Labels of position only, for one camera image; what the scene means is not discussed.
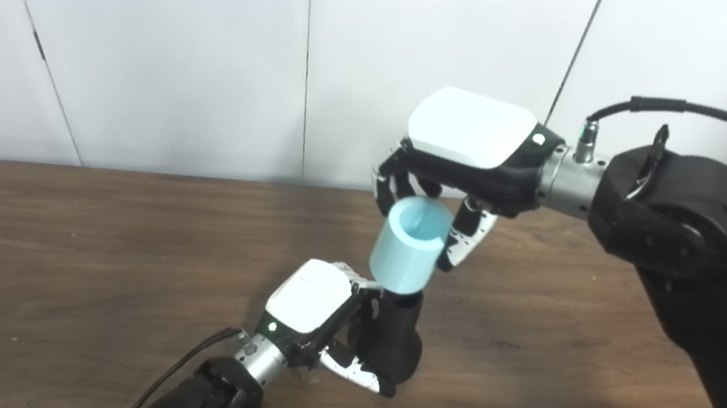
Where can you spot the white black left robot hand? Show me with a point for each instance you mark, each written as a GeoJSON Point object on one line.
{"type": "Point", "coordinates": [311, 300]}

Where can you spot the black funnel-shaped nozzle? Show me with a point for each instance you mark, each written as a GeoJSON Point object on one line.
{"type": "Point", "coordinates": [394, 336]}

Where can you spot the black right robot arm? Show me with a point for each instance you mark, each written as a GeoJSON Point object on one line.
{"type": "Point", "coordinates": [698, 251]}

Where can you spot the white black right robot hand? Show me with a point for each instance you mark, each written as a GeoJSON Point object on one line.
{"type": "Point", "coordinates": [472, 137]}

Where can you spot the black wall panel hinge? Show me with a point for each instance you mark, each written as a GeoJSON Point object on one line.
{"type": "Point", "coordinates": [39, 44]}

